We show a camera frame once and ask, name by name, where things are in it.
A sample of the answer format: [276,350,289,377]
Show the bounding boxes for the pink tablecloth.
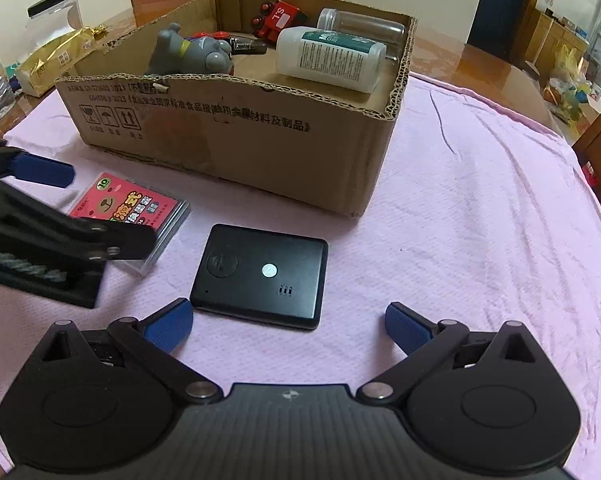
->
[0,77,601,479]

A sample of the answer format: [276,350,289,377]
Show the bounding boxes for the clear container black lid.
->
[26,0,84,42]

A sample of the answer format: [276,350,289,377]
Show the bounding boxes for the grey elephant toy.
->
[145,23,234,76]

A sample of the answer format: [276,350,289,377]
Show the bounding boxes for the red toy train car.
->
[250,0,308,44]

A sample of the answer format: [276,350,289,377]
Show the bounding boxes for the pink refill case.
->
[69,172,191,278]

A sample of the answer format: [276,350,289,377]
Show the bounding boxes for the black square device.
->
[190,223,329,330]

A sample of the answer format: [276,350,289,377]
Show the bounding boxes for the gold foil snack bag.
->
[15,26,108,98]

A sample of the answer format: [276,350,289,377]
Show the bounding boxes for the clear plastic jar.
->
[317,8,407,61]

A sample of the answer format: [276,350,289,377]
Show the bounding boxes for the cardboard box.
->
[56,0,414,217]

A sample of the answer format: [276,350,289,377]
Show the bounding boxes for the white medical cotton bottle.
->
[276,26,387,94]

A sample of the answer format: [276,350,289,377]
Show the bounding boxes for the wooden sideboard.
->
[517,10,590,80]

